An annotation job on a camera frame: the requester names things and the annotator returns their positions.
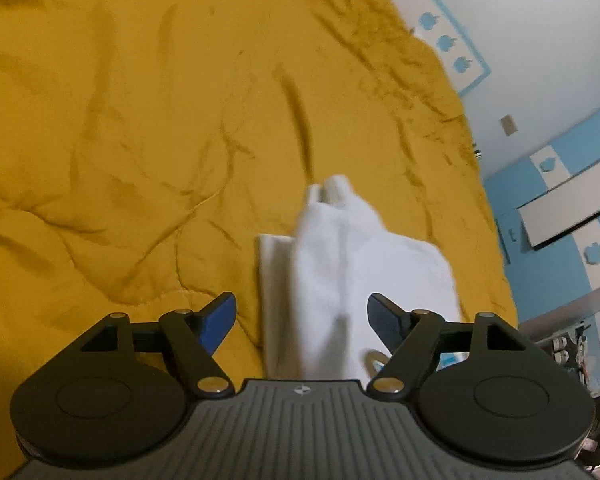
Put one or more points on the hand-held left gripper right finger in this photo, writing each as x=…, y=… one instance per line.
x=384, y=317

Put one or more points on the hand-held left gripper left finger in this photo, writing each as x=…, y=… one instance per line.
x=219, y=320

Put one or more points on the white garment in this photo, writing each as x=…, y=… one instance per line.
x=350, y=270

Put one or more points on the metal storage rack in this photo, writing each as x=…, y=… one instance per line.
x=580, y=370

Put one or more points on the yellow blanket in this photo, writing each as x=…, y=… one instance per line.
x=130, y=135

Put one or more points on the wall light switch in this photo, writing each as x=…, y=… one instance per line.
x=506, y=125

